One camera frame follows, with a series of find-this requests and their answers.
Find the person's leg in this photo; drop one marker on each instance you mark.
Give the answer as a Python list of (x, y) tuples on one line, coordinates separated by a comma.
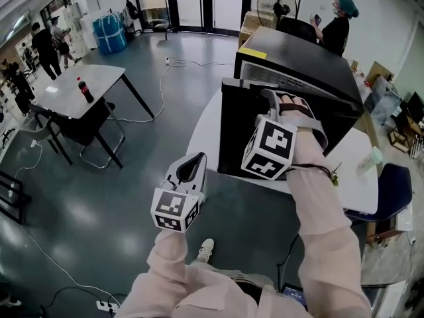
[(232, 273)]

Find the black cantilever chair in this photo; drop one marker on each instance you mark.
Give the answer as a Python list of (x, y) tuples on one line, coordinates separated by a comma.
[(83, 131)]

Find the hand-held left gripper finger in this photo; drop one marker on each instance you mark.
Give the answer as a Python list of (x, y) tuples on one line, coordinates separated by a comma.
[(202, 177), (174, 172)]

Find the grey table with black legs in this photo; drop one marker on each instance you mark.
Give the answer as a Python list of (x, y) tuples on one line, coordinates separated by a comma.
[(83, 88)]

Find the white appliance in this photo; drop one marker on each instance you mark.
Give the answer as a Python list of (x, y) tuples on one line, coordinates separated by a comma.
[(384, 300)]

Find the person's right hand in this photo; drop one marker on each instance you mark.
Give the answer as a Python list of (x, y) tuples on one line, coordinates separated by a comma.
[(293, 100)]

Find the translucent cup with pale lid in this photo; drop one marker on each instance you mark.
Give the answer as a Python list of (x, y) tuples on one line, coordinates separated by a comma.
[(369, 161)]

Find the person's right forearm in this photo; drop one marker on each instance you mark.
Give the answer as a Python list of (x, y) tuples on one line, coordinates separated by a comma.
[(324, 227)]

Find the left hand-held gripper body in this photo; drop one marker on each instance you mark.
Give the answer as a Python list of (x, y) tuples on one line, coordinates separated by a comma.
[(172, 210)]

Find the white storage cabinets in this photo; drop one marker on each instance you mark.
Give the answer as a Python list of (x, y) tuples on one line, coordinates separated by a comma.
[(83, 15)]

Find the grey chair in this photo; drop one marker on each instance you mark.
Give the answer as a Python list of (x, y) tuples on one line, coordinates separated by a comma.
[(39, 132)]

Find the black framed glass doors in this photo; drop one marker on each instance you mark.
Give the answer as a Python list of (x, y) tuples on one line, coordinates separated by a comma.
[(207, 5)]

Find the white rounded table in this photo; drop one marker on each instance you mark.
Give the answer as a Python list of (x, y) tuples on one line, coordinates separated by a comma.
[(203, 134)]

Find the black monitor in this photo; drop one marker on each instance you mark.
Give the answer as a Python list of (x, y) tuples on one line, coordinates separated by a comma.
[(414, 106)]

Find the grey marbled panel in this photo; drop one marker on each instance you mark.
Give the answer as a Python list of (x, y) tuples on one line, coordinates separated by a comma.
[(382, 101)]

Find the large cardboard box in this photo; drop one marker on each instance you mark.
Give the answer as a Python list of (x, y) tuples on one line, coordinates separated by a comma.
[(251, 28)]

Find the black bag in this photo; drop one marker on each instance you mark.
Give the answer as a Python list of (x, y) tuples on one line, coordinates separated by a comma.
[(132, 10)]

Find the black pedestal fan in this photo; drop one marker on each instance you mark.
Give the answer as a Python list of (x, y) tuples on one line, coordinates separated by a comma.
[(276, 5)]

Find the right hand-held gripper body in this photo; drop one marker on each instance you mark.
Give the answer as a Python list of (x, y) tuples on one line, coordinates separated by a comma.
[(271, 144)]

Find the white power strip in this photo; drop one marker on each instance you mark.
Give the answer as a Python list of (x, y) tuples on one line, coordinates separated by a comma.
[(107, 305), (167, 61)]

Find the black coat rack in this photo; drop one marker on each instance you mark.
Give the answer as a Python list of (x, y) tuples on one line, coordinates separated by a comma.
[(165, 12)]

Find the dark wrist band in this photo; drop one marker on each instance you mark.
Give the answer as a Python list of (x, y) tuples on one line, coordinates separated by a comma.
[(311, 167)]

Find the black metal frame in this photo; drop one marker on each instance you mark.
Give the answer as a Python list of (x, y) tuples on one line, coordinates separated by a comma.
[(15, 197)]

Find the cola bottle with red cap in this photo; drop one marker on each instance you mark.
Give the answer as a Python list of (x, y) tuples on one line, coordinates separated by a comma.
[(86, 93)]

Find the dark blue chair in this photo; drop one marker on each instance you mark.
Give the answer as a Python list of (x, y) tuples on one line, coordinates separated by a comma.
[(394, 190)]

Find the pink flower bouquet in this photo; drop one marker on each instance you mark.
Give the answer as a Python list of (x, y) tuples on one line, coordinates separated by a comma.
[(334, 180)]

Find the wooden frame stand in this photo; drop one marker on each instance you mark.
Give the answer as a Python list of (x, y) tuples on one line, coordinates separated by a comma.
[(401, 137)]

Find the person's white shoe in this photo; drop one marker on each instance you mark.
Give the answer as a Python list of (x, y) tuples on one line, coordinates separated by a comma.
[(206, 250)]

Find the black office chair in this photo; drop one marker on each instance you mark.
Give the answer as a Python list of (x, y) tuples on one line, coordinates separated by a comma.
[(298, 30)]

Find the blue wrapped bundle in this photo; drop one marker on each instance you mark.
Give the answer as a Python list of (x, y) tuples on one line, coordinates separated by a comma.
[(111, 33)]

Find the dark device with blue screen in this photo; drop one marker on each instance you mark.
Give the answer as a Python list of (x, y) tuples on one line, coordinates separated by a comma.
[(294, 295)]

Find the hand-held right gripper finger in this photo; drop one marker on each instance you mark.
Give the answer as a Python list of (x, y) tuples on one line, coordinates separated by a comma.
[(276, 106)]

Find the person's left forearm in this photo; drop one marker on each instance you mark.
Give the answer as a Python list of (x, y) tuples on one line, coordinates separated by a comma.
[(165, 260)]

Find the brown cardboard sheet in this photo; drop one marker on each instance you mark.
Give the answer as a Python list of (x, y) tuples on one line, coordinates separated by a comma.
[(379, 71)]

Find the black mini fridge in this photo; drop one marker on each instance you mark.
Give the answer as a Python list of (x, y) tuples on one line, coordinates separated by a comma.
[(298, 55)]

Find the person's torso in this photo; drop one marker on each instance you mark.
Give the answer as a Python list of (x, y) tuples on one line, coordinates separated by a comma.
[(215, 293)]

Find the white box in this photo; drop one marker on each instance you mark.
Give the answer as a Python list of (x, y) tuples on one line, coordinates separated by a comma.
[(405, 220)]

